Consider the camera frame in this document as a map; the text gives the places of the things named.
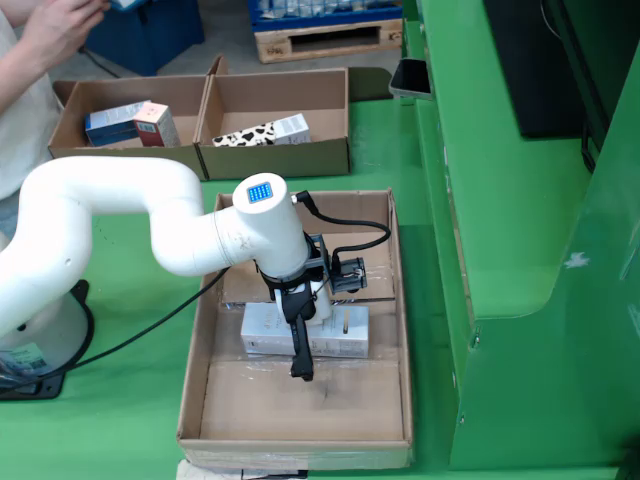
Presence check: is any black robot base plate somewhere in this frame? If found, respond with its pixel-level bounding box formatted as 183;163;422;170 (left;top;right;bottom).
0;279;96;401

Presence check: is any flat monitor panel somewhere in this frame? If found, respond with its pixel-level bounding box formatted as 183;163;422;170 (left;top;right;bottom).
482;0;611;140

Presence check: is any wooden pallet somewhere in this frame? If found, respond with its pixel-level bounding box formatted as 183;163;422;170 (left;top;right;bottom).
253;18;404;65

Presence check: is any long white serum box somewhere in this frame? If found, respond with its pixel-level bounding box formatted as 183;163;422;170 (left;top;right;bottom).
240;302;371;360

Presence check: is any cow print carton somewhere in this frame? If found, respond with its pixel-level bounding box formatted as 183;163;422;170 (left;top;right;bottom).
212;122;278;148

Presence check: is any person in white shirt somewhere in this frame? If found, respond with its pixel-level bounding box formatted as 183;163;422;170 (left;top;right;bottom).
0;9;64;201

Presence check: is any open brown cardboard box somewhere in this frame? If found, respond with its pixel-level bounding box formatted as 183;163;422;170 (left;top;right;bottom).
47;74;210;182

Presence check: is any cardboard box with olive flap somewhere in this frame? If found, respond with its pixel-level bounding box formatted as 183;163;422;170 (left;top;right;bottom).
193;55;394;182

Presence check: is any large shallow cardboard tray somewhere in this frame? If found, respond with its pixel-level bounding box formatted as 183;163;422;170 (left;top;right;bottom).
175;188;415;472

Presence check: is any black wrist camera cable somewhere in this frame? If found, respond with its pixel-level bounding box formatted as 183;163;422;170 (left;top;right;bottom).
291;189;392;271

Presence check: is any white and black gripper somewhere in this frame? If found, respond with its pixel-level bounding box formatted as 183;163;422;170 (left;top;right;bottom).
258;269;333;382

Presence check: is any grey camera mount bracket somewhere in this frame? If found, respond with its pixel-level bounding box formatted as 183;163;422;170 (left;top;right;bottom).
302;232;369;295

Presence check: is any smartphone with dark screen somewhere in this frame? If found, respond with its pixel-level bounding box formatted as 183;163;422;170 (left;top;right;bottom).
388;58;434;101

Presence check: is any blue crate with goods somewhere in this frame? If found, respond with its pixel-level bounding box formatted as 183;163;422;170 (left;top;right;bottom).
248;0;404;33

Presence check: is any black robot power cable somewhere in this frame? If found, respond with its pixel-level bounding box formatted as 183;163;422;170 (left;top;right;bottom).
0;267;231;394

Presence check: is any blue and white carton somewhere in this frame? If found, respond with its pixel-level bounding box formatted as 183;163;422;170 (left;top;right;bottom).
84;100;151;147

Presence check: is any person's hand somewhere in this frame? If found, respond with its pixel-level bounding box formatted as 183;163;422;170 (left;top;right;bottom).
22;0;112;72

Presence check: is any green metal machine housing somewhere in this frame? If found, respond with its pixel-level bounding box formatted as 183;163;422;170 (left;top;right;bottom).
399;0;640;471

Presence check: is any person's bare forearm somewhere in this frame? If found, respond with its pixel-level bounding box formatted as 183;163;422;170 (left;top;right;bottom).
0;47;40;114
0;0;57;29

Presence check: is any dark blue plastic bin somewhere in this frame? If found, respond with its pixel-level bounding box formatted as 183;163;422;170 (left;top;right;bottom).
82;0;205;77

